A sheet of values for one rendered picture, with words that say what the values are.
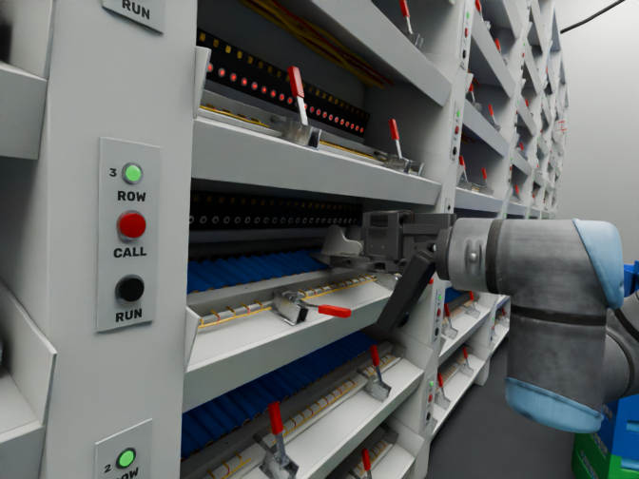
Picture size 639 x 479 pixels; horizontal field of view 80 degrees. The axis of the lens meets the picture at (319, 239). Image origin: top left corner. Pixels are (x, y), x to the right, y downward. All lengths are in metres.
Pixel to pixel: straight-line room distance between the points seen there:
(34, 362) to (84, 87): 0.16
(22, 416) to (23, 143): 0.16
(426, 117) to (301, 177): 0.49
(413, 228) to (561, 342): 0.20
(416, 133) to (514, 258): 0.47
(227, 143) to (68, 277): 0.16
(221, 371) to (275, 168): 0.20
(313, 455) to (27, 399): 0.37
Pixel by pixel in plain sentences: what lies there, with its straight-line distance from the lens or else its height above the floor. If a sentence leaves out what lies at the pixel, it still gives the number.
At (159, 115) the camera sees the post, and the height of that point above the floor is 0.68.
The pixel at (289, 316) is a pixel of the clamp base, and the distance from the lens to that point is 0.44.
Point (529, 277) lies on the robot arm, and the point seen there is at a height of 0.57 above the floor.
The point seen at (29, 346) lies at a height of 0.53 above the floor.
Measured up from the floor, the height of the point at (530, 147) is 0.98.
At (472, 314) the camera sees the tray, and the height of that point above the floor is 0.31.
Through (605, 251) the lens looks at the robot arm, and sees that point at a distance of 0.46.
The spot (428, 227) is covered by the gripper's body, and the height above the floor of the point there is 0.61.
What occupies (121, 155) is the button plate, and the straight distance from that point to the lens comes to 0.28.
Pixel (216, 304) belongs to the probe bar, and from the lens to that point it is 0.41.
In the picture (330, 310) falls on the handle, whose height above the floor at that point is 0.52.
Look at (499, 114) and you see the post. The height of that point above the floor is 0.99.
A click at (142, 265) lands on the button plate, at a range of 0.29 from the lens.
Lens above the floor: 0.63
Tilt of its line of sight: 5 degrees down
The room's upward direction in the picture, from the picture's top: 4 degrees clockwise
